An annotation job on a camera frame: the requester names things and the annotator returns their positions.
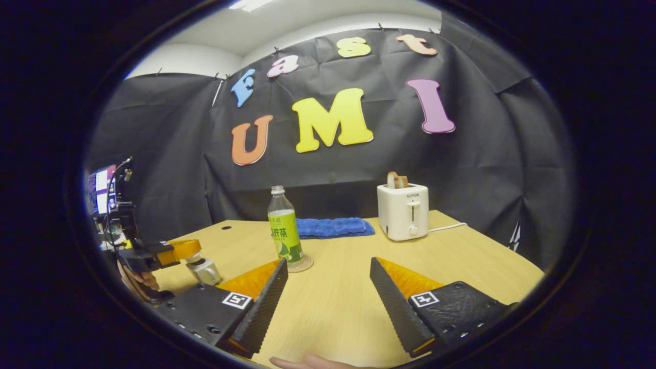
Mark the white toaster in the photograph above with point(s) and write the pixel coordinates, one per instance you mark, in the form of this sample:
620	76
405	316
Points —
402	212

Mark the pale bread slice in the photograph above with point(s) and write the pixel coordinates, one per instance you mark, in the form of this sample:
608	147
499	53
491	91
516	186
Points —
392	180

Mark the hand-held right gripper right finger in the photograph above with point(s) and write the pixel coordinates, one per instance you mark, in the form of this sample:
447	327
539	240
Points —
394	307

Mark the white teacup lid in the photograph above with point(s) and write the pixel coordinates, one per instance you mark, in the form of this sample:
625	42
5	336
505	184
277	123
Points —
193	259

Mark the computer monitor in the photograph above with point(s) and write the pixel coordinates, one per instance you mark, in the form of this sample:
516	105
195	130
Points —
102	189

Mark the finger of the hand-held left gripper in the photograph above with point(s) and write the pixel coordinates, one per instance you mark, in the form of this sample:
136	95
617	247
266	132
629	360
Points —
182	250

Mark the ceiling light panel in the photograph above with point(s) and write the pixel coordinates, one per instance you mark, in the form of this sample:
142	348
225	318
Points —
251	4

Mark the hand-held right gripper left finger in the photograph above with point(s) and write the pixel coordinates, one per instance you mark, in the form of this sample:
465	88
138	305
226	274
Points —
264	307

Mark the green label water bottle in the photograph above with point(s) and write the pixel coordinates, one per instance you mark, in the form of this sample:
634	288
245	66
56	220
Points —
284	236

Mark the blue towel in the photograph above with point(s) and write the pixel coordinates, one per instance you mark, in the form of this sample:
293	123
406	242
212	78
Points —
333	227

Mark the brown bread slice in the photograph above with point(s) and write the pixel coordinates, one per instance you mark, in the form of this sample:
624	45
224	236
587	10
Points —
403	181

